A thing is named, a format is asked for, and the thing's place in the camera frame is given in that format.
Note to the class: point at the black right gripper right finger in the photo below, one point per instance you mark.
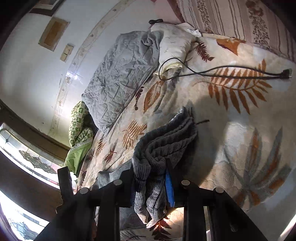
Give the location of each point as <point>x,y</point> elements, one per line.
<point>188,195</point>

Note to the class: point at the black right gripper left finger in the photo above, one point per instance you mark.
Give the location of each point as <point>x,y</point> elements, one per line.
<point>112,197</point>

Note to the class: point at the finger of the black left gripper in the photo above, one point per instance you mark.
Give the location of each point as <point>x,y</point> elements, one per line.
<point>65,184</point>

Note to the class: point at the grey denim pants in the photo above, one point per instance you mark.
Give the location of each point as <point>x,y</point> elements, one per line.
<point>153,150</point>

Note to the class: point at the green patterned quilt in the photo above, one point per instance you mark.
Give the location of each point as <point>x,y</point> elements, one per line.
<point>80,138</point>

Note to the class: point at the stained glass door window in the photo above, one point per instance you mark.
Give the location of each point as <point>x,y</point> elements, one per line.
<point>29,158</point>

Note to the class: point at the leaf patterned beige blanket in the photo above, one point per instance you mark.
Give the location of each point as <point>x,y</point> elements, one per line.
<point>248,145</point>

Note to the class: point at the grey quilted blanket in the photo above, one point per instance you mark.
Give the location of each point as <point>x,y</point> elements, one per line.
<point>126,66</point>

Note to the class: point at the white floral pillow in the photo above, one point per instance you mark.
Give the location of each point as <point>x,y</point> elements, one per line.
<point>175,45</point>

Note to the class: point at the black object behind pillow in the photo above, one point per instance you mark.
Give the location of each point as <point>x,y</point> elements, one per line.
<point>152,22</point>

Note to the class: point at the striped floral headboard cushion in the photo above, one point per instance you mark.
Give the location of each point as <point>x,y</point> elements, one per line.
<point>250,21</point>

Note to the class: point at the brown wooden door frame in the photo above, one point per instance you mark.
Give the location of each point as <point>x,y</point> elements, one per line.
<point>33,135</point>

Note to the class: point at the beige wall switch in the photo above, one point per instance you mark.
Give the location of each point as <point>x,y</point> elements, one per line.
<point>66,52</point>

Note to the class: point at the brown wall panel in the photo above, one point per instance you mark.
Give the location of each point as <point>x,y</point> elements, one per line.
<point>52,33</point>

